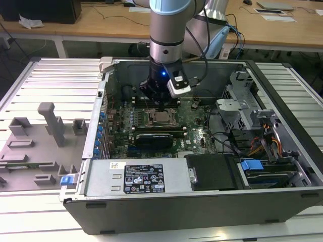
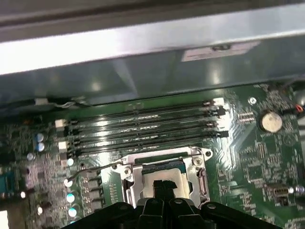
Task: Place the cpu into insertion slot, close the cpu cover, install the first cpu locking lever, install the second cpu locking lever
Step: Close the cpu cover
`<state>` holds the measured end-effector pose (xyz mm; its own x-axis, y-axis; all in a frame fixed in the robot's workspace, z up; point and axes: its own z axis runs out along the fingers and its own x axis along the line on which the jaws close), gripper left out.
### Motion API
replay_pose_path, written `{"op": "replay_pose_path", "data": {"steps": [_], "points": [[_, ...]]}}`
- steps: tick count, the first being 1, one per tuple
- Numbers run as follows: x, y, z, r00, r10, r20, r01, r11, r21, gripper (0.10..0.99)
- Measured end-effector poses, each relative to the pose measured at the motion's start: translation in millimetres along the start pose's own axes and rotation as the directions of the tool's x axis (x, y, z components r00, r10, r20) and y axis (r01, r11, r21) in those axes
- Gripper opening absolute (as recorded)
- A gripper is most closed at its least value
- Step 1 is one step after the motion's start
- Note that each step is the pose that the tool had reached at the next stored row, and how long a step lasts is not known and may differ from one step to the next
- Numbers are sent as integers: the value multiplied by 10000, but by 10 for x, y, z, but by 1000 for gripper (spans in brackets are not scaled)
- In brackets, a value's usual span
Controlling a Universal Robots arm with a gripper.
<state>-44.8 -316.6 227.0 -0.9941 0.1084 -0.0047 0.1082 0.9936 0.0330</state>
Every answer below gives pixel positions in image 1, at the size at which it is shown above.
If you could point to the silver power supply with label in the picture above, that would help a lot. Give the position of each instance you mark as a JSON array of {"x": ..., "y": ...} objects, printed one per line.
[{"x": 101, "y": 176}]

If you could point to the black computer tower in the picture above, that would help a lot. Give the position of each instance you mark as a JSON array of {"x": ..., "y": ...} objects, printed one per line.
[{"x": 38, "y": 10}]

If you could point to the green RAM stick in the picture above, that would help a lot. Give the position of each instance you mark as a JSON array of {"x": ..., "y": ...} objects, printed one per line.
[{"x": 22, "y": 166}]

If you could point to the green motherboard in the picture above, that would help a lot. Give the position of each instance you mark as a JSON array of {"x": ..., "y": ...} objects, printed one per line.
[{"x": 196, "y": 131}]

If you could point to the blue disk carrier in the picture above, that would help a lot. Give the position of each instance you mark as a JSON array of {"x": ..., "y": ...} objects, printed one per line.
[{"x": 251, "y": 166}]

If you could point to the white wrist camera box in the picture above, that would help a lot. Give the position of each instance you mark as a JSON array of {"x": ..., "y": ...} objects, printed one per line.
[{"x": 179, "y": 87}]

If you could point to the black computer mouse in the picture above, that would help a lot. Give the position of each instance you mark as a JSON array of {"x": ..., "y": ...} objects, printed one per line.
[{"x": 247, "y": 2}]

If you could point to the blue expansion slot clip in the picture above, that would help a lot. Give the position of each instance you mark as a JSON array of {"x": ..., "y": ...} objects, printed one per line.
[
  {"x": 96, "y": 152},
  {"x": 102, "y": 117},
  {"x": 101, "y": 130},
  {"x": 98, "y": 145},
  {"x": 99, "y": 137}
]

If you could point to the hard disk in bay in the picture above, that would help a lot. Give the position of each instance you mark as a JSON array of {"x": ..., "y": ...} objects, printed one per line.
[{"x": 267, "y": 178}]

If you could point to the CPU socket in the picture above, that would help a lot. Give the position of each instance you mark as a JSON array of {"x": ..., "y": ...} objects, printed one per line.
[{"x": 151, "y": 112}]

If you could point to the silver metal drive cage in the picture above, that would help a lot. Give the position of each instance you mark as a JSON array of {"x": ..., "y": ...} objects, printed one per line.
[{"x": 232, "y": 111}]

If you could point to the white labelled adapter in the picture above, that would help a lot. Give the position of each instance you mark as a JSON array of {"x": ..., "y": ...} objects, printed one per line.
[{"x": 224, "y": 53}]

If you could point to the grey plastic parts rack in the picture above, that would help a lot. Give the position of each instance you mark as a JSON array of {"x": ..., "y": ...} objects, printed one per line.
[{"x": 38, "y": 148}]

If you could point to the silver CPU plate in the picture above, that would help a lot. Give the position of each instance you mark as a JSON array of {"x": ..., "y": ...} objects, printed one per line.
[{"x": 161, "y": 117}]

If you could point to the blue case latch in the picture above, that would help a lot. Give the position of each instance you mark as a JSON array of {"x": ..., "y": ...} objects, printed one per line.
[{"x": 65, "y": 181}]

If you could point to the silver laptop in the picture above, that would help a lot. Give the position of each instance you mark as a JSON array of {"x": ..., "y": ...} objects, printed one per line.
[{"x": 275, "y": 5}]

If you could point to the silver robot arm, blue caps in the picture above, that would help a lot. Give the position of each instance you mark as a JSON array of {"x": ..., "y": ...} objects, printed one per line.
[{"x": 165, "y": 30}]

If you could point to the black graphics card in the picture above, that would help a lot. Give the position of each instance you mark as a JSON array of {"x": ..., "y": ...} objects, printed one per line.
[{"x": 154, "y": 142}]

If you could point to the black drive cover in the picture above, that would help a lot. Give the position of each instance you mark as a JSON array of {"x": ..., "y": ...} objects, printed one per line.
[{"x": 212, "y": 171}]

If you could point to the flat white device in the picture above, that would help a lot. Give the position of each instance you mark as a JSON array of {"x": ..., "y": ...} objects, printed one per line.
[{"x": 138, "y": 9}]

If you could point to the small black power adapter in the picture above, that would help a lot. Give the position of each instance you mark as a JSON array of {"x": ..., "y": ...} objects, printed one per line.
[{"x": 128, "y": 4}]

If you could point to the black and silver PC case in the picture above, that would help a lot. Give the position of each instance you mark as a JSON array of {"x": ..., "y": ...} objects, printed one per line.
[{"x": 176, "y": 214}]

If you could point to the crumpled white paper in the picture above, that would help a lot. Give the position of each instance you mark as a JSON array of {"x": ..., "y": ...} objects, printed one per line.
[{"x": 31, "y": 23}]

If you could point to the wooden desk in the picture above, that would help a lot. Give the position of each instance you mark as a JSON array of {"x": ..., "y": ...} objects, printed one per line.
[{"x": 101, "y": 27}]

